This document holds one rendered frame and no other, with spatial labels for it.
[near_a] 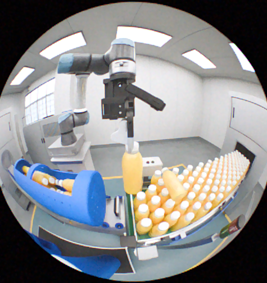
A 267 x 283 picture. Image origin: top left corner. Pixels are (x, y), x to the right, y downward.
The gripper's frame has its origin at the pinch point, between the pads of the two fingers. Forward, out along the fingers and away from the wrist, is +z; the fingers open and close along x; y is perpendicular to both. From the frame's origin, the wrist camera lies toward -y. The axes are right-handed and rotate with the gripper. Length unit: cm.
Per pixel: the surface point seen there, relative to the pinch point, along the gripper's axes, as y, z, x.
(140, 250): -2, 51, 28
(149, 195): -8.1, 28.8, -2.3
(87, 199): 15.2, 14.8, 10.5
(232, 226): -29.7, 14.2, 34.6
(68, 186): 32.8, 21.1, 1.7
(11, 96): 541, -205, -79
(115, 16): 24, -208, -72
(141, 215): -3.2, 29.5, 9.3
